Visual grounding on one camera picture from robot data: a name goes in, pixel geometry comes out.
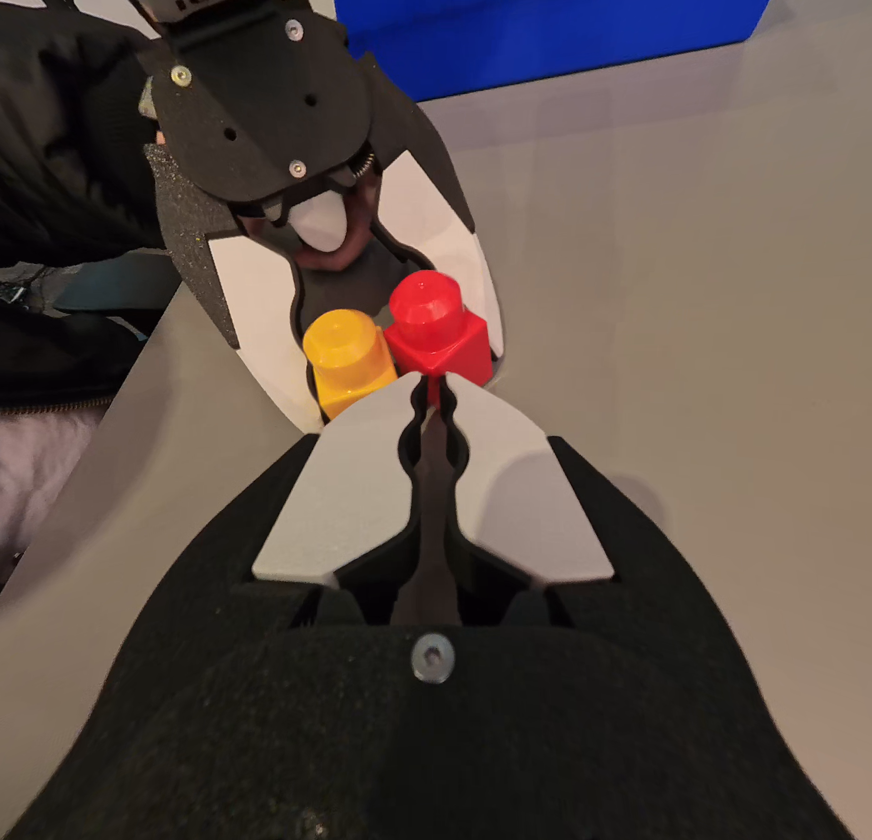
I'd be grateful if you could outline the person's white garment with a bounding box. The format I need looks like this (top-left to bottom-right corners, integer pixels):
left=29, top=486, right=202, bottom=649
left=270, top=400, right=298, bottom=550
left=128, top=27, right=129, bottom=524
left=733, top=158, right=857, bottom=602
left=0, top=404, right=104, bottom=571

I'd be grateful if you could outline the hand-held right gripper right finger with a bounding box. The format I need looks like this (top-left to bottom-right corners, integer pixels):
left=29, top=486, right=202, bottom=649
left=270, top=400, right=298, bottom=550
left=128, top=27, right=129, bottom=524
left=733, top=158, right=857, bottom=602
left=436, top=377, right=615, bottom=590

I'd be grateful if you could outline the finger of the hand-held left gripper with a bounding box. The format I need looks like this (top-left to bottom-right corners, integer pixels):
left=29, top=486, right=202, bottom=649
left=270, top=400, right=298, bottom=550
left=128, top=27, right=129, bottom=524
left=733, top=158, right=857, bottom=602
left=374, top=149, right=506, bottom=365
left=208, top=231, right=328, bottom=433

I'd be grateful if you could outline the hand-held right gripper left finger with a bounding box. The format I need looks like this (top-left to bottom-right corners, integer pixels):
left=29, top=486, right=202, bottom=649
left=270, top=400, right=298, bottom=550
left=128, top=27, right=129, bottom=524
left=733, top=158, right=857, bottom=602
left=253, top=373, right=437, bottom=585

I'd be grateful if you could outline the yellow mega block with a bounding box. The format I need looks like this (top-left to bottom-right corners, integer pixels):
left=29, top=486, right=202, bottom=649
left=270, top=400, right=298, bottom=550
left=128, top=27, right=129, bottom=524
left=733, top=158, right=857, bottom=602
left=303, top=309, right=400, bottom=421

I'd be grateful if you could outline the red mega block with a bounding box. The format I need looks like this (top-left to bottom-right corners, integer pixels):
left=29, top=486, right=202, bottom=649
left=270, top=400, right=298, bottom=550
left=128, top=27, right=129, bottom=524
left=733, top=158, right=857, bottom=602
left=385, top=272, right=494, bottom=388

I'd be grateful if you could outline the blue storage bin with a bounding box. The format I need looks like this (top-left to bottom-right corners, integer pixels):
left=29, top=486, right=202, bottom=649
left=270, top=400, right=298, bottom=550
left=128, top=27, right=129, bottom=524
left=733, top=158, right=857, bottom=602
left=327, top=0, right=788, bottom=102

